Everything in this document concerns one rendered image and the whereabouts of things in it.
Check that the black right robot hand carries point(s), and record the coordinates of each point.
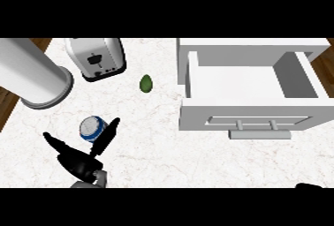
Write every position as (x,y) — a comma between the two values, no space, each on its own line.
(309,186)

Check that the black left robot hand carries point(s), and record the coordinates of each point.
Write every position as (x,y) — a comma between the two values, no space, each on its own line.
(79,163)

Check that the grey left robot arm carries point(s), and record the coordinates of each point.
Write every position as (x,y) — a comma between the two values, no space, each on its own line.
(94,181)

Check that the white drawer front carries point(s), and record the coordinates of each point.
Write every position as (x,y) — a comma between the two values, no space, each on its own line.
(256,117)

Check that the white open drawer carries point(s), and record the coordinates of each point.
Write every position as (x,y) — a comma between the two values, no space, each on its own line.
(243,82)

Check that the green avocado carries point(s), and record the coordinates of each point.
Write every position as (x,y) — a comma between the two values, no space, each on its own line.
(147,83)

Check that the silver toaster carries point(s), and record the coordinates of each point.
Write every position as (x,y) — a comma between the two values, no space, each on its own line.
(98,58)

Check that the white cabinet body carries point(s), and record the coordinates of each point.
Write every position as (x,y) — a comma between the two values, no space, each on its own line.
(243,50)

